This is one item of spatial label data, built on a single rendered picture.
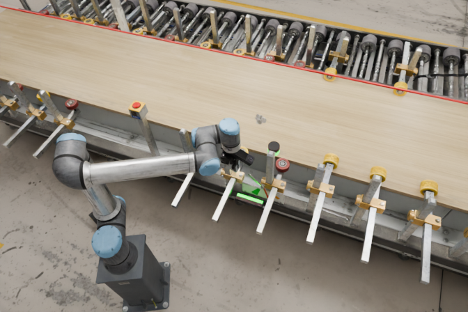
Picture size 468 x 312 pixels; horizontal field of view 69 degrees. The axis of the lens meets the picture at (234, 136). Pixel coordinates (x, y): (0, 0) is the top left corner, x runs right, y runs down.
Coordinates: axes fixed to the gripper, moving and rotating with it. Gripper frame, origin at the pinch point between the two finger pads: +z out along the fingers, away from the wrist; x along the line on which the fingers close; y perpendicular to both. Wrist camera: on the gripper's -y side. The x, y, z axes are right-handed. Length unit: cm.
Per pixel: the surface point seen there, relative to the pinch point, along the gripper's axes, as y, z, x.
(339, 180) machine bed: -52, 24, -28
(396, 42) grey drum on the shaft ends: -69, 15, -159
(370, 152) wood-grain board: -64, 11, -43
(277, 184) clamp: -20.3, 13.9, -7.3
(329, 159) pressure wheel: -44, 3, -25
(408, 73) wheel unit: -78, 7, -114
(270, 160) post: -15.9, -8.6, -6.1
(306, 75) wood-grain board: -14, 11, -96
